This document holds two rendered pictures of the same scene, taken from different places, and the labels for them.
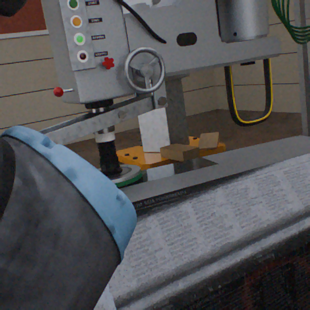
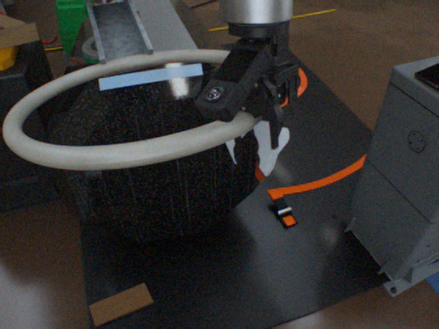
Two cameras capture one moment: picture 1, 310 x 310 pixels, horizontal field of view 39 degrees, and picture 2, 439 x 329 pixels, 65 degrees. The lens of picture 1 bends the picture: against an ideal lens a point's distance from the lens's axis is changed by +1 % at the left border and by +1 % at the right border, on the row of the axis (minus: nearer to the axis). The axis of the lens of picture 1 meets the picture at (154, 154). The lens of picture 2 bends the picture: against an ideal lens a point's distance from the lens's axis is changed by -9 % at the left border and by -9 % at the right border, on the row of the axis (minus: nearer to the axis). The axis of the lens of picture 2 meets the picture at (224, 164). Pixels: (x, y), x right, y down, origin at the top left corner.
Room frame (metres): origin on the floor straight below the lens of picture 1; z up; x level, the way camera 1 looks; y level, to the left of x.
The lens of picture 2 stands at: (1.05, 1.31, 1.42)
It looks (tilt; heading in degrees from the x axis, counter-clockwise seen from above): 43 degrees down; 274
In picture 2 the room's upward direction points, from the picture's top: straight up
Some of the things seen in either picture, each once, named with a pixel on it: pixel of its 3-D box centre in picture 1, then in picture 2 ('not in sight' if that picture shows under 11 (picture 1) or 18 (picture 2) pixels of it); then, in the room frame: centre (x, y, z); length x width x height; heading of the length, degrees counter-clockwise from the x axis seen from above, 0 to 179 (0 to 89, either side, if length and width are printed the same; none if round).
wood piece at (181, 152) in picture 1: (179, 152); (15, 35); (2.09, -0.12, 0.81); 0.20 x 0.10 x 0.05; 31
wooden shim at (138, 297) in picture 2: not in sight; (121, 304); (1.52, 0.68, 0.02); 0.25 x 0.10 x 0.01; 33
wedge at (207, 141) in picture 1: (208, 141); (2, 21); (2.25, -0.29, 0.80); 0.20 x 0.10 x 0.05; 166
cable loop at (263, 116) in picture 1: (250, 87); not in sight; (1.80, -0.43, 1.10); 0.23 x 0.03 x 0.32; 115
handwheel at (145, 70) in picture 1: (140, 71); not in sight; (1.46, 0.01, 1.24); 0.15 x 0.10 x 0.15; 115
